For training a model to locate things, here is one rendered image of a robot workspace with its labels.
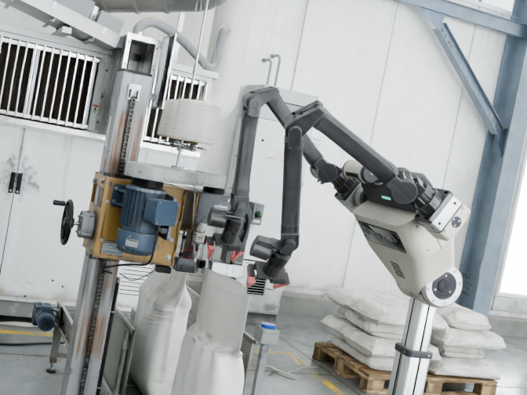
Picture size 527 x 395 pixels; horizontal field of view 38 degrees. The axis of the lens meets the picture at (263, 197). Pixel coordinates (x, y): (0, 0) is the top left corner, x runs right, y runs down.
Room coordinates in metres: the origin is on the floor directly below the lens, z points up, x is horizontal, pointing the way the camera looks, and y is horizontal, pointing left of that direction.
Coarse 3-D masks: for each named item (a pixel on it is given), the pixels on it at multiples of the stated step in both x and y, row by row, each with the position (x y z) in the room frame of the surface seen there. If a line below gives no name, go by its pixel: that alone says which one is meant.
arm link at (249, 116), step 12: (252, 108) 2.72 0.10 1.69; (252, 120) 2.75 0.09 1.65; (240, 132) 2.78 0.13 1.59; (252, 132) 2.77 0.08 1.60; (240, 144) 2.77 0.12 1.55; (252, 144) 2.77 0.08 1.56; (240, 156) 2.77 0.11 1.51; (252, 156) 2.78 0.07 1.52; (240, 168) 2.78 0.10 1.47; (240, 180) 2.78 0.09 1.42; (240, 192) 2.78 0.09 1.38
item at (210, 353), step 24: (216, 288) 2.73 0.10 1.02; (240, 288) 2.80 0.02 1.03; (216, 312) 2.71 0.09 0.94; (240, 312) 2.61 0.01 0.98; (192, 336) 2.82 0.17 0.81; (216, 336) 2.69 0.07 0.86; (240, 336) 2.58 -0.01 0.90; (192, 360) 2.74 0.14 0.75; (216, 360) 2.62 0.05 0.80; (240, 360) 2.65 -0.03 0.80; (192, 384) 2.69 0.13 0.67; (216, 384) 2.60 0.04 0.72; (240, 384) 2.64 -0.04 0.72
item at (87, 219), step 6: (78, 216) 2.99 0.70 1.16; (84, 216) 2.92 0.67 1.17; (90, 216) 2.93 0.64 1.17; (84, 222) 2.91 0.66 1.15; (90, 222) 2.92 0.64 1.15; (78, 228) 2.98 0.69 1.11; (84, 228) 2.91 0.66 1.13; (90, 228) 2.92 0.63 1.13; (78, 234) 2.95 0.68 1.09; (84, 234) 2.92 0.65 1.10; (90, 234) 2.93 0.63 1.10
